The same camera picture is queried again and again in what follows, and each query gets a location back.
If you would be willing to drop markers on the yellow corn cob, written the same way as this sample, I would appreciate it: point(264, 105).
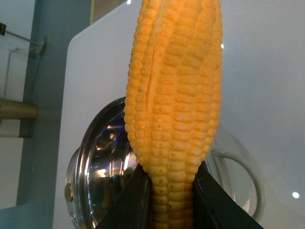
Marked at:
point(173, 100)

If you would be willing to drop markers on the white electric cooking pot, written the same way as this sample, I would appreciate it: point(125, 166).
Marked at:
point(101, 167)

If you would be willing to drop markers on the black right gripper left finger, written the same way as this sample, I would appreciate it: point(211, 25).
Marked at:
point(132, 208)

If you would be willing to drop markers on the brass cylindrical rod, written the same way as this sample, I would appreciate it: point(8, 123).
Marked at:
point(10, 109)

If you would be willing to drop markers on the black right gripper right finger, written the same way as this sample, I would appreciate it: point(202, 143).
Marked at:
point(214, 209)

